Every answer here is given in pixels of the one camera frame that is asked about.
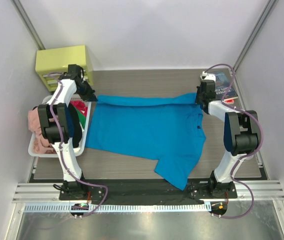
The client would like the blue paperback book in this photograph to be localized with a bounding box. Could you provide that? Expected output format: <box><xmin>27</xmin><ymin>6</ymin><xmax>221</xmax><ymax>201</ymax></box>
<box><xmin>210</xmin><ymin>71</ymin><xmax>238</xmax><ymax>101</ymax></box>

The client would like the pink garment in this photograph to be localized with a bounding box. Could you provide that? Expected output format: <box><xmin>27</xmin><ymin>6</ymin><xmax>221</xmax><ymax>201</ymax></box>
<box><xmin>27</xmin><ymin>107</ymin><xmax>56</xmax><ymax>154</ymax></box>

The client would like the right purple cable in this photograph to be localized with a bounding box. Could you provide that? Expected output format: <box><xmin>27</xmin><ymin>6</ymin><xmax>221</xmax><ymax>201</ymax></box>
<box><xmin>201</xmin><ymin>62</ymin><xmax>265</xmax><ymax>220</ymax></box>

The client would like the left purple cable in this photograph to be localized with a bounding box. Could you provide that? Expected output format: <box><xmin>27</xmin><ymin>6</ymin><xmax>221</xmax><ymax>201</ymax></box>
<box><xmin>47</xmin><ymin>71</ymin><xmax>112</xmax><ymax>225</ymax></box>

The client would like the aluminium frame rail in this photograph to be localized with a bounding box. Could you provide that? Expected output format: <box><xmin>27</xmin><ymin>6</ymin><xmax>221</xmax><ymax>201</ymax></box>
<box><xmin>12</xmin><ymin>180</ymin><xmax>284</xmax><ymax>206</ymax></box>

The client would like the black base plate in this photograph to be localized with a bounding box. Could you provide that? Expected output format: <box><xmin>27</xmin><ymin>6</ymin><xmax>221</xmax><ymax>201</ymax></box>
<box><xmin>53</xmin><ymin>179</ymin><xmax>238</xmax><ymax>203</ymax></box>

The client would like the blue t shirt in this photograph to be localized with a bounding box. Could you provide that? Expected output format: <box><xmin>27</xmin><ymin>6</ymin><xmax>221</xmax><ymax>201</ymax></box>
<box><xmin>85</xmin><ymin>93</ymin><xmax>206</xmax><ymax>191</ymax></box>

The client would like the black garment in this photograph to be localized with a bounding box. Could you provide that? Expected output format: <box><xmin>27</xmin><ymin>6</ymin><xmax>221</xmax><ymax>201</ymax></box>
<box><xmin>37</xmin><ymin>103</ymin><xmax>83</xmax><ymax>148</ymax></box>

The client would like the yellow green drawer cabinet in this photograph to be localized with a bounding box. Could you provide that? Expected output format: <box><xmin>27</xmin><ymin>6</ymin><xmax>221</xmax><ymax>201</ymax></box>
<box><xmin>35</xmin><ymin>45</ymin><xmax>94</xmax><ymax>92</ymax></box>

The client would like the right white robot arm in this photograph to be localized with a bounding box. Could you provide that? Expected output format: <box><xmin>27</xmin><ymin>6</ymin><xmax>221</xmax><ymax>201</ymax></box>
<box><xmin>195</xmin><ymin>80</ymin><xmax>263</xmax><ymax>198</ymax></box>

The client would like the magenta garment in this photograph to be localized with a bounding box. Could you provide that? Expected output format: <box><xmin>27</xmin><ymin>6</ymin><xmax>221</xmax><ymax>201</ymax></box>
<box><xmin>70</xmin><ymin>100</ymin><xmax>88</xmax><ymax>115</ymax></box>

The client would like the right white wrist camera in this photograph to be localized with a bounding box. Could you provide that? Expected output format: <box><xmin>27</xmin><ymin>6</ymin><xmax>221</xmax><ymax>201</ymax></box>
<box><xmin>200</xmin><ymin>71</ymin><xmax>217</xmax><ymax>82</ymax></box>

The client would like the white laundry basket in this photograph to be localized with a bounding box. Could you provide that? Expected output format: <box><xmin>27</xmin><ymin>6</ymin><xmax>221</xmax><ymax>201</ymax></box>
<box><xmin>28</xmin><ymin>94</ymin><xmax>91</xmax><ymax>158</ymax></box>

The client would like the purple cable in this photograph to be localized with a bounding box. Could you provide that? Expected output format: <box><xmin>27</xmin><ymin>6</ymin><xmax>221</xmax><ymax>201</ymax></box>
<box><xmin>47</xmin><ymin>71</ymin><xmax>112</xmax><ymax>225</ymax></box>
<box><xmin>201</xmin><ymin>62</ymin><xmax>265</xmax><ymax>220</ymax></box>

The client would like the slotted cable duct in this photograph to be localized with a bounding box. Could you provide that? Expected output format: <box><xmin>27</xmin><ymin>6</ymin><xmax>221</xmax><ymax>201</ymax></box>
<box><xmin>24</xmin><ymin>202</ymin><xmax>211</xmax><ymax>213</ymax></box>

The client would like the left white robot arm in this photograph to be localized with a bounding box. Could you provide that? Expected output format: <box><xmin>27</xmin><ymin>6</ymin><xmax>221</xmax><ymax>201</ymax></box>
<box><xmin>37</xmin><ymin>64</ymin><xmax>98</xmax><ymax>200</ymax></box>

